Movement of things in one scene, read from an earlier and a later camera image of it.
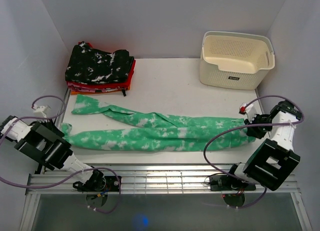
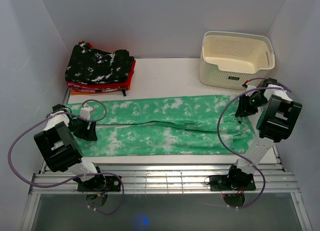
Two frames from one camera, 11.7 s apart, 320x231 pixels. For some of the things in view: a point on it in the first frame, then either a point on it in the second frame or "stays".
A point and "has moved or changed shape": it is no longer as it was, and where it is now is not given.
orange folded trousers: [73, 92] stays
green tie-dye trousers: [132, 130] has moved or changed shape
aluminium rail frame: [191, 179] stays
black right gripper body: [260, 131] → [259, 100]
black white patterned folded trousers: [85, 65] stays
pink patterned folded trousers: [74, 87] stays
